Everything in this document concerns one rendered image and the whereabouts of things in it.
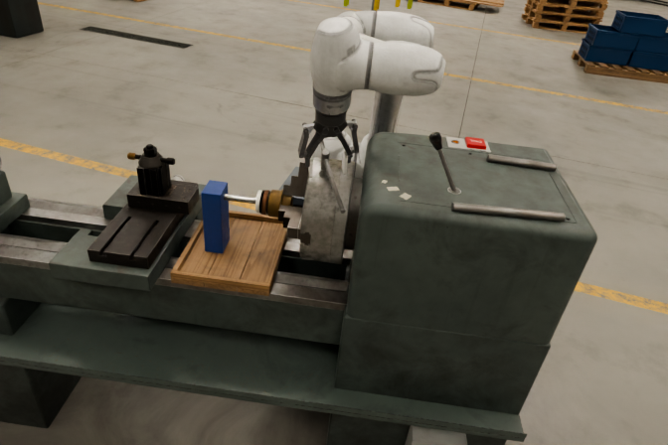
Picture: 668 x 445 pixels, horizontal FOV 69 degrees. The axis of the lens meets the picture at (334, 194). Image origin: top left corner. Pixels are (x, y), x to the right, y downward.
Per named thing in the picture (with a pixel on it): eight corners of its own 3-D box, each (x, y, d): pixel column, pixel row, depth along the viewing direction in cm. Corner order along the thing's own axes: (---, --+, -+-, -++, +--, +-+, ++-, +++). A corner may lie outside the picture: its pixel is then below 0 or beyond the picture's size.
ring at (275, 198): (294, 185, 152) (265, 181, 152) (288, 201, 144) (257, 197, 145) (293, 210, 157) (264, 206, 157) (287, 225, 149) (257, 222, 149)
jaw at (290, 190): (319, 198, 153) (324, 160, 152) (318, 199, 148) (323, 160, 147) (284, 194, 153) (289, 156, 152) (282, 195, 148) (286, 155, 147)
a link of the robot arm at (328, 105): (356, 95, 110) (354, 116, 114) (348, 73, 116) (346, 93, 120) (315, 98, 108) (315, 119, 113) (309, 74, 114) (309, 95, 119)
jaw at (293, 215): (317, 208, 146) (311, 231, 136) (315, 221, 149) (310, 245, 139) (280, 203, 147) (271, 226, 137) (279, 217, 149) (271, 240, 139)
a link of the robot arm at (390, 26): (354, 159, 218) (404, 165, 217) (351, 187, 208) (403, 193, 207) (374, -2, 157) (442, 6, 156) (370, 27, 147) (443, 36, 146)
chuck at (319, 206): (340, 206, 172) (346, 138, 149) (328, 282, 151) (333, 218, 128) (314, 203, 173) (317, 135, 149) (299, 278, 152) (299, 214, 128)
